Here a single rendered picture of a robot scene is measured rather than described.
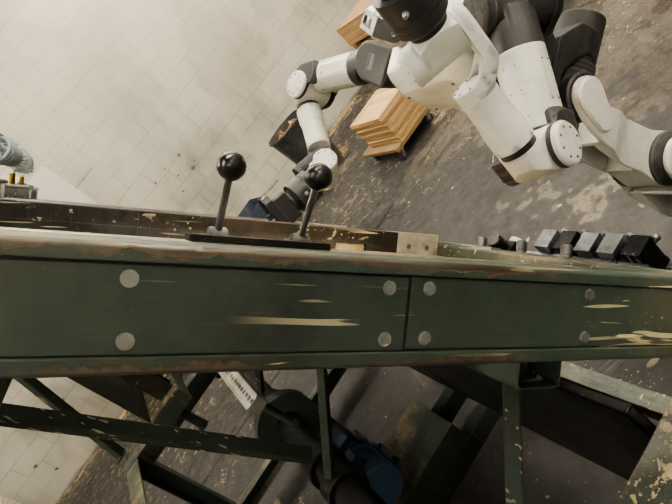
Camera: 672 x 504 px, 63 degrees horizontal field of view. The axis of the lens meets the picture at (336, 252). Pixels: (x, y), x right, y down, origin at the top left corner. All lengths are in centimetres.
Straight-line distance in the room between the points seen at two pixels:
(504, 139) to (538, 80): 14
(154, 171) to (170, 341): 584
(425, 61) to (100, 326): 61
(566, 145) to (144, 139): 564
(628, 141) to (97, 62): 556
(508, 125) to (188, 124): 565
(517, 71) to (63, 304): 81
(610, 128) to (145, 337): 122
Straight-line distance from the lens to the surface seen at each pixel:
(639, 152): 161
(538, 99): 101
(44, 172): 487
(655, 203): 183
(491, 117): 92
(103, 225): 121
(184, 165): 636
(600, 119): 145
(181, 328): 49
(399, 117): 446
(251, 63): 672
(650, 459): 102
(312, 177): 73
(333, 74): 152
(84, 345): 49
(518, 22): 105
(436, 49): 88
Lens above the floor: 164
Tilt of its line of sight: 22 degrees down
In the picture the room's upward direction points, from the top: 51 degrees counter-clockwise
